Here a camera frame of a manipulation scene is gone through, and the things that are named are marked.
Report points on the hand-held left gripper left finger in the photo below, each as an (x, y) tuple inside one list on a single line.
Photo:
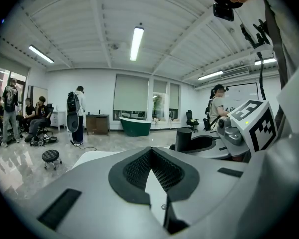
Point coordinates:
[(89, 200)]

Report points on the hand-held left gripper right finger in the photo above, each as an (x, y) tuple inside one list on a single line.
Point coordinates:
[(209, 183)]

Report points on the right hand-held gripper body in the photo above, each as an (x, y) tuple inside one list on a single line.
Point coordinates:
[(251, 123)]

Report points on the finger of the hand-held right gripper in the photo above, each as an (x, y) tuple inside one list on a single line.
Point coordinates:
[(209, 155), (209, 134)]

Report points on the dark green bathtub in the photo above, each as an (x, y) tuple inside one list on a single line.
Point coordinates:
[(135, 127)]

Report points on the black office chair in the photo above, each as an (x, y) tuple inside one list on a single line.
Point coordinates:
[(49, 116), (192, 119)]

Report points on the long ceiling light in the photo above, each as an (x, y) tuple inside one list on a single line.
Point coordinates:
[(41, 54), (210, 75), (265, 61), (136, 43)]

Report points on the black round rolling stool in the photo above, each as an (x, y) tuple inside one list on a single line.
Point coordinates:
[(50, 156)]

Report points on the black gear pile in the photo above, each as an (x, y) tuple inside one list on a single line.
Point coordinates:
[(43, 141)]

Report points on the brown wooden cabinet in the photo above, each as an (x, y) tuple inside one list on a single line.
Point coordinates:
[(97, 124)]

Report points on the white drawer cabinet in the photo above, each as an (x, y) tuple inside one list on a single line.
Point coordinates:
[(58, 119)]

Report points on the grey roller blind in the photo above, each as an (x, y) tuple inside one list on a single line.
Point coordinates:
[(130, 92)]

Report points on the person's own body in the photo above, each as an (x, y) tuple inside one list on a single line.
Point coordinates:
[(284, 21)]

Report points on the black head-worn camera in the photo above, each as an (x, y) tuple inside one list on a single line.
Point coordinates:
[(223, 12)]

